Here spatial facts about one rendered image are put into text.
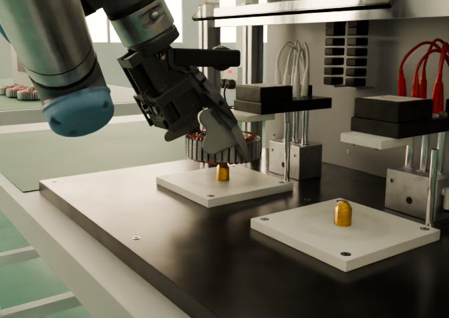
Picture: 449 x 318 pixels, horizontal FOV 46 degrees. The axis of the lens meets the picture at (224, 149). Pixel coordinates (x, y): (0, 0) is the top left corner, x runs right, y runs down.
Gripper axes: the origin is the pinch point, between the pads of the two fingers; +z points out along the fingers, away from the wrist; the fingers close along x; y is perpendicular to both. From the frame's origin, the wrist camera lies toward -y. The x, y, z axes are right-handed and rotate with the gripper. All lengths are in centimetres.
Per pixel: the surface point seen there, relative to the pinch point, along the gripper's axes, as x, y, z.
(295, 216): 19.2, 4.9, 2.6
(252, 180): 2.7, -0.5, 5.6
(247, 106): 0.1, -6.7, -3.4
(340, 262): 30.8, 9.2, 0.6
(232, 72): -86, -58, 26
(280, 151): -0.8, -9.4, 7.3
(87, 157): -40.6, 9.5, 3.4
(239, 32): -89, -68, 16
